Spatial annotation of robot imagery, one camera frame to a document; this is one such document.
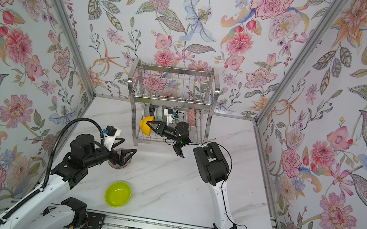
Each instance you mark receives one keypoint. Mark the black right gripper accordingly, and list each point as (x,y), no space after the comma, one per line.
(161,132)

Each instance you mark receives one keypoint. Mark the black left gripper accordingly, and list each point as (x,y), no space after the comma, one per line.
(121,160)

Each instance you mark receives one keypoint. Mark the yellow bowl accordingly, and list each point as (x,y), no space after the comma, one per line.
(144,127)

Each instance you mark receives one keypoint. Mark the pale green bowl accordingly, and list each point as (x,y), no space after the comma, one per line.
(161,113)

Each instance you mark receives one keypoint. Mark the pink striped bowl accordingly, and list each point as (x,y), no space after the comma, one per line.
(119,166)

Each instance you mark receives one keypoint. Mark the dark patterned bowl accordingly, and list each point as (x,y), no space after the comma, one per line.
(149,110)

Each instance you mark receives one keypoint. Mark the lime green bowl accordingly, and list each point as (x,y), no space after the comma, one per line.
(118,194)

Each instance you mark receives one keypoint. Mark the black white floral bowl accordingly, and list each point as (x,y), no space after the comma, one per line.
(192,119)

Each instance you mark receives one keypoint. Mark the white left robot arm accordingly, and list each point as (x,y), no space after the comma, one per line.
(48,207)

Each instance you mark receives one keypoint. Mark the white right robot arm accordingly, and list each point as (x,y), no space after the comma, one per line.
(212,165)

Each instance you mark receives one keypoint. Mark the stainless steel dish rack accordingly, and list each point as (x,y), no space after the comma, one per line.
(174,87)

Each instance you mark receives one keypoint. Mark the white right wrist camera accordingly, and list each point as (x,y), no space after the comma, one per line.
(169,115)

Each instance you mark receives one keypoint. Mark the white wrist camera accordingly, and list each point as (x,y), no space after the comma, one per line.
(169,115)
(110,137)

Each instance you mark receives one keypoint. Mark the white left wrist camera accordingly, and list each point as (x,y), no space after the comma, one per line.
(110,137)

